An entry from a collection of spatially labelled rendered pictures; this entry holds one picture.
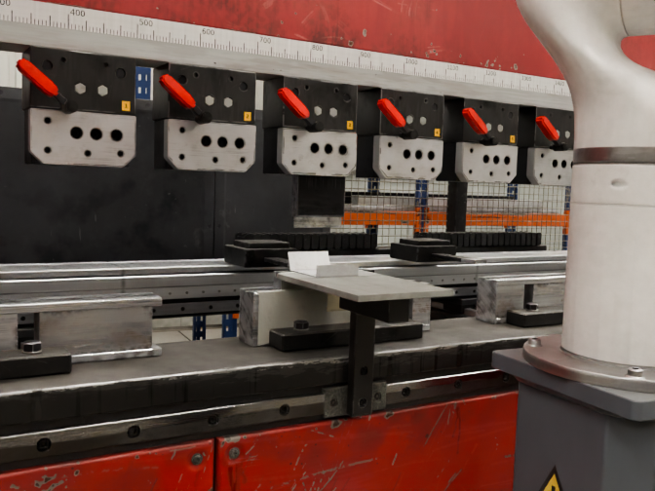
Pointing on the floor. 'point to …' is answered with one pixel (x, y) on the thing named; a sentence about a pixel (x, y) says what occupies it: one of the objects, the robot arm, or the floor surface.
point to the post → (457, 195)
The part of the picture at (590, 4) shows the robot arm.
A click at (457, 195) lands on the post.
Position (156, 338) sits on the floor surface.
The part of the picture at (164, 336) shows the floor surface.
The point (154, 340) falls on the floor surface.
